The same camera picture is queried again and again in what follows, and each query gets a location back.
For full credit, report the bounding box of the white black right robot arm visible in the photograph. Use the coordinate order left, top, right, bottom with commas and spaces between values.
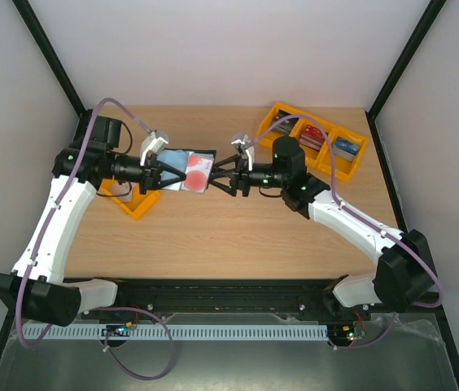
208, 136, 438, 319

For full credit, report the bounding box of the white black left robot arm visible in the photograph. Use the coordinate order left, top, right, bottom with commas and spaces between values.
0, 115, 186, 327

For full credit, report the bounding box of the white card with blossom print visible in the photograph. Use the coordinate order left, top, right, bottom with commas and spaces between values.
111, 182, 133, 203

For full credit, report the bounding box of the black card stack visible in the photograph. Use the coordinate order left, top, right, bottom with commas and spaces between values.
271, 110, 298, 136

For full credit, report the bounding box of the red card stack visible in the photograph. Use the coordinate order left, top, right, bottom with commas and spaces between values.
299, 125, 326, 151

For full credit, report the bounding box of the blue card stack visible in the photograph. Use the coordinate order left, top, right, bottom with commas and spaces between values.
332, 137, 361, 162

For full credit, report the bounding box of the small yellow plastic bin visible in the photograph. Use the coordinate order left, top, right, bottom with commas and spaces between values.
97, 179, 161, 220

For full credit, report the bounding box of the yellow three-compartment tray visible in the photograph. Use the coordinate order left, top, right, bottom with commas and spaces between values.
256, 102, 368, 182

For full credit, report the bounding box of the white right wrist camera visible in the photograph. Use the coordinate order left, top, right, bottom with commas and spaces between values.
231, 133, 255, 171

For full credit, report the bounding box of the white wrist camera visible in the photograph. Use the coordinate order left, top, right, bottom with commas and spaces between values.
231, 133, 255, 171
139, 130, 169, 166

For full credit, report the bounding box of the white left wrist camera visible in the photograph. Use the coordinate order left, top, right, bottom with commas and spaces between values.
139, 130, 169, 166

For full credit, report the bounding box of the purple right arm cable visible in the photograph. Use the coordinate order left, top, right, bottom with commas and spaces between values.
247, 113, 445, 307

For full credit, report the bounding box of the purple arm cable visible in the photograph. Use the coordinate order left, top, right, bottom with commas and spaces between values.
15, 97, 151, 349
247, 113, 445, 307

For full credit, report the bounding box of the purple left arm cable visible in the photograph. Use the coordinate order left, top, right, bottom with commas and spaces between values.
15, 97, 151, 349

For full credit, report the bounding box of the black aluminium frame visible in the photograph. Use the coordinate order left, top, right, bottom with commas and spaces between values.
0, 1, 459, 387

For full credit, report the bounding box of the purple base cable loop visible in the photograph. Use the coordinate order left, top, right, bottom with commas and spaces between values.
102, 307, 177, 380

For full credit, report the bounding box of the white slotted cable duct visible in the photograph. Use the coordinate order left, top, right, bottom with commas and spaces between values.
45, 323, 328, 341

